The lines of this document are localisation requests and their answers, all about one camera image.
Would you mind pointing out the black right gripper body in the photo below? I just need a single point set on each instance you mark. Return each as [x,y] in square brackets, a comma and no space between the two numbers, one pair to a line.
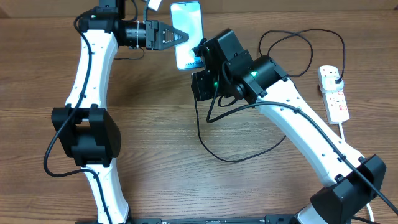
[207,86]

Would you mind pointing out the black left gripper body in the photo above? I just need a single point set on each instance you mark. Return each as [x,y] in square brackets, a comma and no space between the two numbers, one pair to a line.
[150,33]

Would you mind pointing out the blue Galaxy smartphone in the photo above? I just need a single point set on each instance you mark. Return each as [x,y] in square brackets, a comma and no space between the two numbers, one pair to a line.
[187,17]

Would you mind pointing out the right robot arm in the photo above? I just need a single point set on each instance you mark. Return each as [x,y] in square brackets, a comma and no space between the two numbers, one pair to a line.
[350,180]

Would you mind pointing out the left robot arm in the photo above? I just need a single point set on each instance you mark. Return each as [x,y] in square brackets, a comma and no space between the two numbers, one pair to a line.
[86,130]

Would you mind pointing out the white charger adapter plug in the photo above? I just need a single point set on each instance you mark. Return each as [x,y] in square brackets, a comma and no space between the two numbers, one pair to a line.
[330,84]

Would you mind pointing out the white power strip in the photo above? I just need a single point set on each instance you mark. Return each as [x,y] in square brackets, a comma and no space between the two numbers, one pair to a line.
[335,102]

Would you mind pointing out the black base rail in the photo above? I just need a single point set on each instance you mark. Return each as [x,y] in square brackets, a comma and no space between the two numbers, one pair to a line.
[217,220]

